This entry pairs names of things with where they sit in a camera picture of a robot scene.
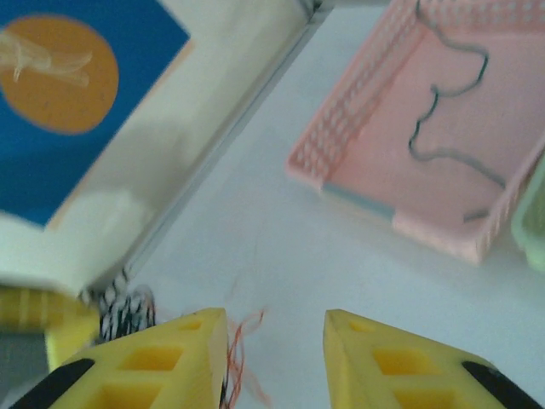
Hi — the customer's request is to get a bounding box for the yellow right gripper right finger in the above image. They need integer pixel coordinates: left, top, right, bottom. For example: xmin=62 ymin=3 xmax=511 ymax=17
xmin=323 ymin=309 xmax=544 ymax=409

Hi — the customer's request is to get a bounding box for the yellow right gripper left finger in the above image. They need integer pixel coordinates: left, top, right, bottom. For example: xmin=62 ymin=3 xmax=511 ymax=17
xmin=8 ymin=307 xmax=230 ymax=409

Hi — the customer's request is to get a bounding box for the thin green cable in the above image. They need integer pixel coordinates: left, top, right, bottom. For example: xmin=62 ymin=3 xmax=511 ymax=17
xmin=408 ymin=0 xmax=508 ymax=222

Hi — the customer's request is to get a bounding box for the thin orange cable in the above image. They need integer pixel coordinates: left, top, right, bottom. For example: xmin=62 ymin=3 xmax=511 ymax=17
xmin=221 ymin=308 xmax=273 ymax=409

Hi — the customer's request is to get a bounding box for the pink perforated plastic basket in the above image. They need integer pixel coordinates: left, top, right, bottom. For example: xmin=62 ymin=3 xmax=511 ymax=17
xmin=284 ymin=0 xmax=545 ymax=265

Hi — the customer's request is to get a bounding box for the green perforated plastic basket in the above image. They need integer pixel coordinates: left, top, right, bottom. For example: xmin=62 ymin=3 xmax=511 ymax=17
xmin=510 ymin=157 xmax=545 ymax=272

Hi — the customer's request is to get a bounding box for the black white striped cable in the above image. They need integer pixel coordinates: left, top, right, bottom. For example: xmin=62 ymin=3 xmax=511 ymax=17
xmin=87 ymin=263 xmax=158 ymax=342

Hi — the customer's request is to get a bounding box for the blue floral wall panel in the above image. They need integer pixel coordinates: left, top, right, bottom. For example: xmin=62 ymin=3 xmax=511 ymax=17
xmin=0 ymin=0 xmax=192 ymax=227

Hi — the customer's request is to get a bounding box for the aluminium side rail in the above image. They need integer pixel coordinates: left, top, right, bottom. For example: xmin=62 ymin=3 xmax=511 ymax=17
xmin=84 ymin=0 xmax=337 ymax=295

